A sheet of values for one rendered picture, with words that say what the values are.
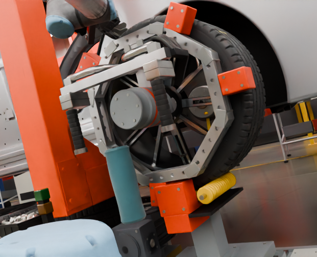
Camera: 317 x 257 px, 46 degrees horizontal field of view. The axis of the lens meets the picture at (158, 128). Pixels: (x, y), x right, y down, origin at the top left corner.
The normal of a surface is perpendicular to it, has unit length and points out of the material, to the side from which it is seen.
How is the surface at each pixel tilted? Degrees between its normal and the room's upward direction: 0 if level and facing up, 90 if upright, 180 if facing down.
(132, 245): 90
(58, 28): 150
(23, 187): 90
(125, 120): 90
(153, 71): 90
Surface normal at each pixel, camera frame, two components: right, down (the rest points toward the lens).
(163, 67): 0.83, -0.22
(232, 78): -0.50, 0.11
